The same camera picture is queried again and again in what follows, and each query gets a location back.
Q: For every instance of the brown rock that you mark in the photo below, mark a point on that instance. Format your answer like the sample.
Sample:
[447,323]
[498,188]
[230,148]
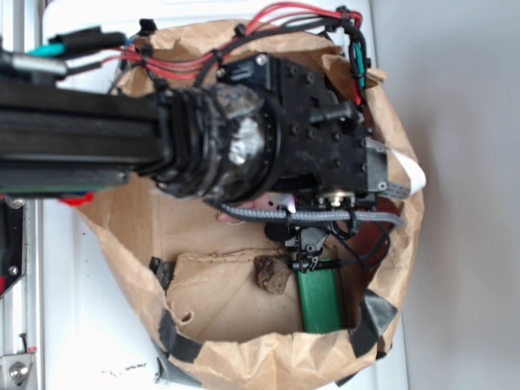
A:
[272,272]

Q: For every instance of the black mounting bracket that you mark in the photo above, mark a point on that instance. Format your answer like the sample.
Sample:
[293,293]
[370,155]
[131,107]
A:
[12,242]

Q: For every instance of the pink plush bunny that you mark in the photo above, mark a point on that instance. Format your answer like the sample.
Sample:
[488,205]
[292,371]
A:
[268,201]

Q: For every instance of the green rectangular block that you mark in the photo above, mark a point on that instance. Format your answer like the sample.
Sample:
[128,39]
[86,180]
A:
[319,299]

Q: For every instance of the brown paper bag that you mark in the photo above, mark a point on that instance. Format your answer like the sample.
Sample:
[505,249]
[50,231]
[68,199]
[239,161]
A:
[191,281]

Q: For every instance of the aluminium frame rail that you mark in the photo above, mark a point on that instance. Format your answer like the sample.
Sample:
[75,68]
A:
[22,325]

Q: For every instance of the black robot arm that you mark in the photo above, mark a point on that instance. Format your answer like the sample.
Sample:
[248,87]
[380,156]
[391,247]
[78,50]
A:
[59,143]

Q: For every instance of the white plastic tray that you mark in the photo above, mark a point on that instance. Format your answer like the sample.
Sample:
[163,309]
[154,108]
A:
[92,338]

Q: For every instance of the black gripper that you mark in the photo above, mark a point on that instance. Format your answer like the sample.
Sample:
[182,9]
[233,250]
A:
[306,141]

